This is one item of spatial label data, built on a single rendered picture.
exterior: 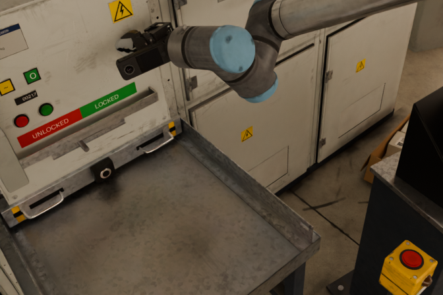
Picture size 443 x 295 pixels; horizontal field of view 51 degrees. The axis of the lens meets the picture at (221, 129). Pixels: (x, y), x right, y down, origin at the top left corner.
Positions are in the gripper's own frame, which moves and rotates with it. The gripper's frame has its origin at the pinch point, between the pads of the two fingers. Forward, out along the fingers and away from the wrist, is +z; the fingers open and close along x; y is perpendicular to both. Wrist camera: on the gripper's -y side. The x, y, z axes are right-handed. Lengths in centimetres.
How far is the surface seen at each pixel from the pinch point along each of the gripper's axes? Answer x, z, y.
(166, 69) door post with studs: -19.8, 15.2, 23.6
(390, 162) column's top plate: -61, -44, 46
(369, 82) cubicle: -84, 1, 128
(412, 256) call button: -50, -65, 6
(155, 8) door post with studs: 0.4, 9.8, 23.5
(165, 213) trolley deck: -41.2, -8.5, -12.0
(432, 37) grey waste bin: -114, 7, 239
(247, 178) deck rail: -40.1, -23.0, 6.0
